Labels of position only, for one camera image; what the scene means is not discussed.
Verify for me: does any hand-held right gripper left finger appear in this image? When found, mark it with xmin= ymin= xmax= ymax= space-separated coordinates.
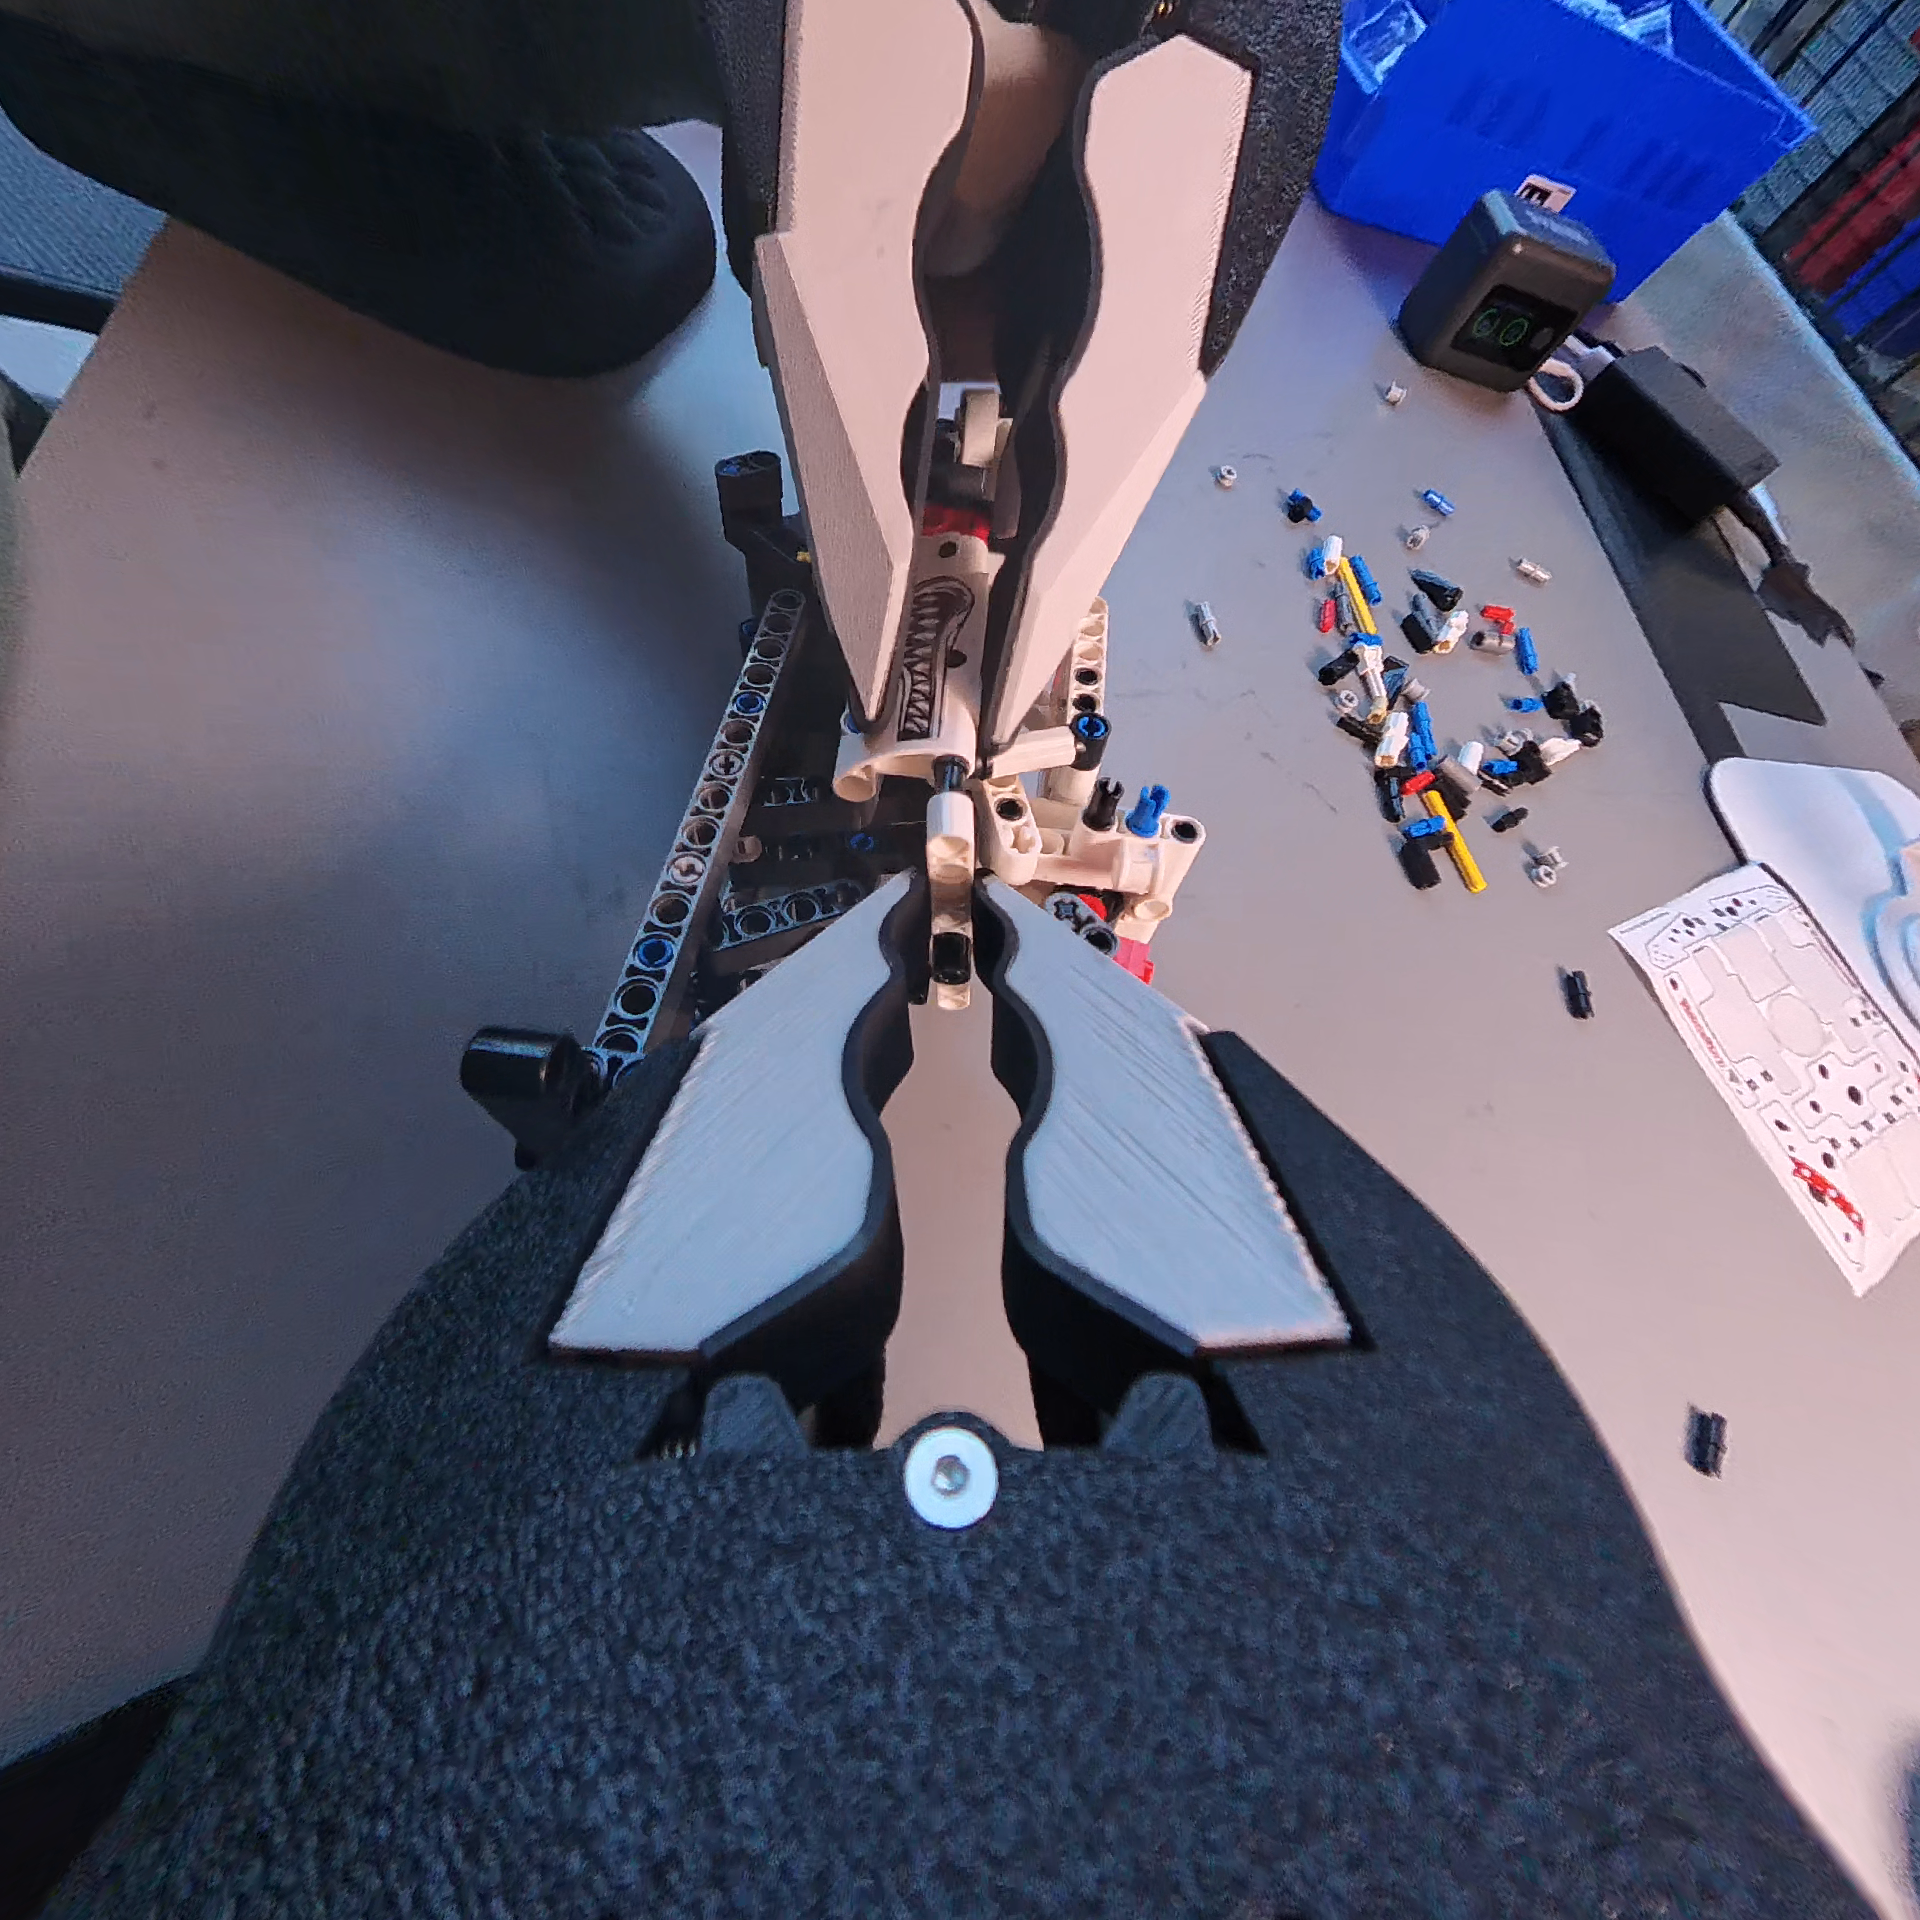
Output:
xmin=555 ymin=871 xmax=927 ymax=1358

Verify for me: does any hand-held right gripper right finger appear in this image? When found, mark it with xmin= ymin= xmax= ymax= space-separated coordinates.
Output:
xmin=976 ymin=871 xmax=1353 ymax=1358

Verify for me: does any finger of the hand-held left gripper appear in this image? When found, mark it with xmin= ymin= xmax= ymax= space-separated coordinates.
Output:
xmin=976 ymin=37 xmax=1257 ymax=753
xmin=753 ymin=0 xmax=976 ymax=759

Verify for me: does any brick-built truck model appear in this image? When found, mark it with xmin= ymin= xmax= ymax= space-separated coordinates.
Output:
xmin=460 ymin=374 xmax=1217 ymax=1173

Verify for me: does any pile of small brick pieces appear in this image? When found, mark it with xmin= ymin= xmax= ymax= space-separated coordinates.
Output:
xmin=1286 ymin=481 xmax=1608 ymax=897

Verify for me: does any blue storage bin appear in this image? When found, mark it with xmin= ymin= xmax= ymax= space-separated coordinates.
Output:
xmin=1314 ymin=0 xmax=1818 ymax=302

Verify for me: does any small black device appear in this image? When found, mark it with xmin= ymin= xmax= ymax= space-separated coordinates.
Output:
xmin=1396 ymin=189 xmax=1617 ymax=394

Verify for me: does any black power adapter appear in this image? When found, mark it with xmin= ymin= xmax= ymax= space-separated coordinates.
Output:
xmin=1562 ymin=345 xmax=1778 ymax=529

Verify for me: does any sticker sheet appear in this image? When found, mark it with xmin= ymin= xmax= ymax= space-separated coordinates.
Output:
xmin=1611 ymin=863 xmax=1920 ymax=1298

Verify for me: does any white book stand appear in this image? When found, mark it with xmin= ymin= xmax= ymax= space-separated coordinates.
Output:
xmin=1705 ymin=756 xmax=1920 ymax=1038

